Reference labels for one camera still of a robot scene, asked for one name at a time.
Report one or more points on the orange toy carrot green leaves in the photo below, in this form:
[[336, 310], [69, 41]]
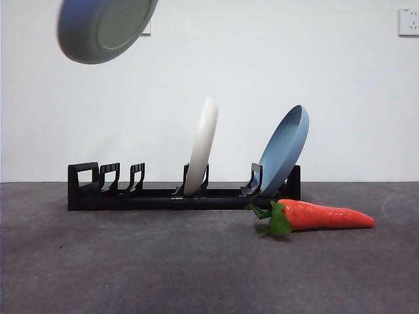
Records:
[[322, 216]]

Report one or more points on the green plate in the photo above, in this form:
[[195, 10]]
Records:
[[98, 29]]

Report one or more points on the blue plate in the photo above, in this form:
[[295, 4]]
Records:
[[283, 153]]

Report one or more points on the white wall socket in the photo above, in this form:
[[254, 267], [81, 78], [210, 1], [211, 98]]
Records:
[[410, 22], [146, 32]]

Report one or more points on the black plate rack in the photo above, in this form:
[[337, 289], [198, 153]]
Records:
[[157, 202]]

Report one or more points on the cream white plate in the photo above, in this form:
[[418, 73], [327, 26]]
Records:
[[203, 144]]

